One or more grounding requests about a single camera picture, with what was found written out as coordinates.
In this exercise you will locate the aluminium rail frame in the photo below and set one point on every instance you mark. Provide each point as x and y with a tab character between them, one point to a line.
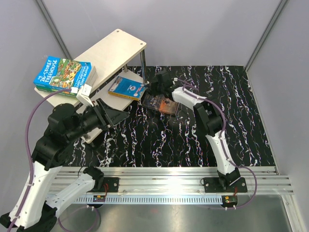
185	200

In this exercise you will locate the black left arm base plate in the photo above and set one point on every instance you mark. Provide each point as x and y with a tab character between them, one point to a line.
110	184

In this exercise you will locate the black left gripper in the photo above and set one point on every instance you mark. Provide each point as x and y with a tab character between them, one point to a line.
113	116

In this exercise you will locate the dark green 104-storey treehouse book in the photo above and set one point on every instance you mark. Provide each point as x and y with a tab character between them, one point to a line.
67	89

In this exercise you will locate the blue 26-storey treehouse book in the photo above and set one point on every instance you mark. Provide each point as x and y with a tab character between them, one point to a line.
60	71

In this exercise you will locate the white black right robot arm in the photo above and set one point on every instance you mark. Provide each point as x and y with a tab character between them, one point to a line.
209	119

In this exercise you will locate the blue paperback book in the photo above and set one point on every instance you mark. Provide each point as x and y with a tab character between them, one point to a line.
126	88

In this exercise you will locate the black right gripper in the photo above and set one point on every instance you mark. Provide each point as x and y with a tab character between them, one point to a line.
151	88

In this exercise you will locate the dark tale of two cities book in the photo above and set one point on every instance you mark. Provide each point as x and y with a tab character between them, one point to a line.
160	103

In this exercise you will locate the white two-tier shelf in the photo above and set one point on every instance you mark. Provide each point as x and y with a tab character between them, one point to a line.
110	55

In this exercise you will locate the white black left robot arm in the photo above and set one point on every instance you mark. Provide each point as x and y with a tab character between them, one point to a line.
33	212

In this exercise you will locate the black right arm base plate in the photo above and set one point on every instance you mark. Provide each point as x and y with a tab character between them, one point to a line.
216	185

